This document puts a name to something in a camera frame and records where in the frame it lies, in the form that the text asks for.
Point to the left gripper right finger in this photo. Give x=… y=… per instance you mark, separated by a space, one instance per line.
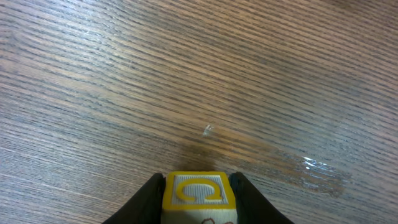
x=251 y=206

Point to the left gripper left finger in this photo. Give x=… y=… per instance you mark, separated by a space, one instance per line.
x=144 y=207

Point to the yellow top block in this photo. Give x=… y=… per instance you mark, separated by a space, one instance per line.
x=198 y=197

